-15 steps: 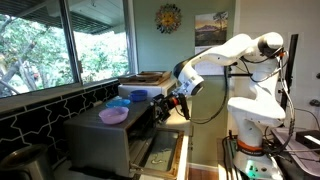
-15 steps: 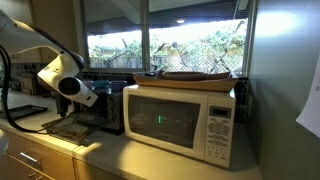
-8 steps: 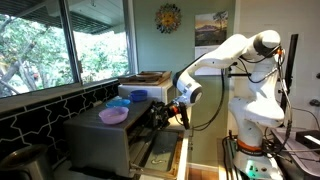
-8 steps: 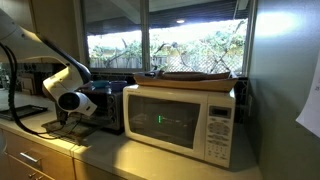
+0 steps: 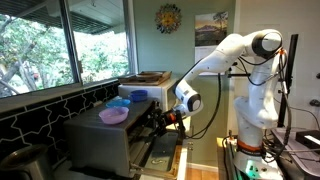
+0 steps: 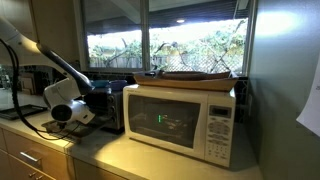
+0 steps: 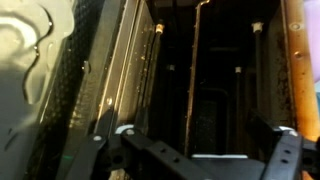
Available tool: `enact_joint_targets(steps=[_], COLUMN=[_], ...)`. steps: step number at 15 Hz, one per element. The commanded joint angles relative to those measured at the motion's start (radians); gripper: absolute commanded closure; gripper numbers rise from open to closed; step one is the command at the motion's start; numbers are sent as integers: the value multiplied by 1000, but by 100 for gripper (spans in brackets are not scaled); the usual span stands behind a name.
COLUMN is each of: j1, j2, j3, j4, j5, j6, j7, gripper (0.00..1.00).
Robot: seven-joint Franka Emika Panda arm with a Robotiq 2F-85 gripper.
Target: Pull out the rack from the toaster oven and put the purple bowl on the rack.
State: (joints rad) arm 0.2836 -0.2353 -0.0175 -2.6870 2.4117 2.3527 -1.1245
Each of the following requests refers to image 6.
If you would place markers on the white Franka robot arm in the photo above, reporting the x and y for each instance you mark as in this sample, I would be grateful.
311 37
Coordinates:
66 90

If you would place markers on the dark blue plastic bowl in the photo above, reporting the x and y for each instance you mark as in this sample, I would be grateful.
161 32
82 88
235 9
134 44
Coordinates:
118 85

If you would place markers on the silver toaster oven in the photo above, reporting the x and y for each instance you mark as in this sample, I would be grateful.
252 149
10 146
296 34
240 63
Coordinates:
115 110

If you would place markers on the glass toaster oven door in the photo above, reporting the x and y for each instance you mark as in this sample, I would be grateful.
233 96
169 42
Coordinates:
90 128

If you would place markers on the wooden serving tray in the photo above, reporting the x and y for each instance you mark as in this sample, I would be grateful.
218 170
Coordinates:
186 84

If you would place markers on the brown shallow dish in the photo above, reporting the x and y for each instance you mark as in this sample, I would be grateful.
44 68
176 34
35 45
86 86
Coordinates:
196 75

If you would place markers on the round ceiling light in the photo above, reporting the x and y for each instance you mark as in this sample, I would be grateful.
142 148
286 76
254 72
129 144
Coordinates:
180 20

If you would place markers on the wooden kitchen cabinet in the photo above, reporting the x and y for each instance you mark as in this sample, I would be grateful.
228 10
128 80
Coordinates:
53 160

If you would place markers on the black baking tray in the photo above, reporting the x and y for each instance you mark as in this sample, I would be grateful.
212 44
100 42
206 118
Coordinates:
20 111

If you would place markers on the white paper sheet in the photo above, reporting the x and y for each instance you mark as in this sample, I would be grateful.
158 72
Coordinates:
311 110

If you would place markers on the window frame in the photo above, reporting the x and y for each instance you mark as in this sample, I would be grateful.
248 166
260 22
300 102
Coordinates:
145 33

